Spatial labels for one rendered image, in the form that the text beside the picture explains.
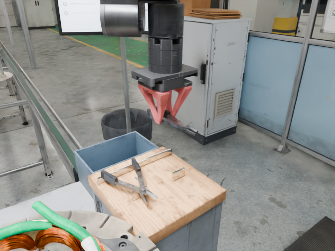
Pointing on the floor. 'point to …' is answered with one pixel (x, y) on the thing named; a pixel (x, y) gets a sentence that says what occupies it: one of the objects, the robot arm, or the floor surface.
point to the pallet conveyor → (34, 105)
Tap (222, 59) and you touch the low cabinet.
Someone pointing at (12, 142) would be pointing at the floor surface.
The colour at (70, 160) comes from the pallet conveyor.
